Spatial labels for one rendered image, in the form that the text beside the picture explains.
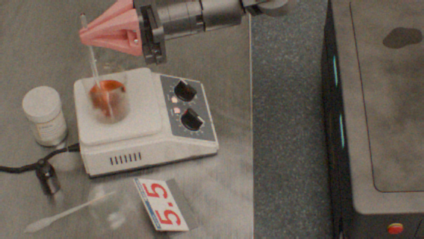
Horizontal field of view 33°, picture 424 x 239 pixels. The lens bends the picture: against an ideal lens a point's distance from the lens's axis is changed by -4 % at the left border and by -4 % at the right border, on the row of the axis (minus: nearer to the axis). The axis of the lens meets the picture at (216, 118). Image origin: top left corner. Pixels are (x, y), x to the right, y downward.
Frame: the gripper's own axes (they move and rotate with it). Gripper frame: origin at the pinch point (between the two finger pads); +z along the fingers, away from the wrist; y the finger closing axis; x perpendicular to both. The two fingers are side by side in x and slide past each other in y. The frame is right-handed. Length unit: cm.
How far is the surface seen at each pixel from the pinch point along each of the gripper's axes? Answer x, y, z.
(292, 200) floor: 101, -24, -42
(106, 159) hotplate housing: 21.1, 4.4, 1.2
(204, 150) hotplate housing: 23.4, 5.3, -13.0
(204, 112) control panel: 22.5, -0.8, -14.7
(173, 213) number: 24.4, 13.9, -6.2
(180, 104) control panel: 20.6, -1.7, -11.4
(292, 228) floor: 101, -16, -39
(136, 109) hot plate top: 17.1, -0.1, -4.7
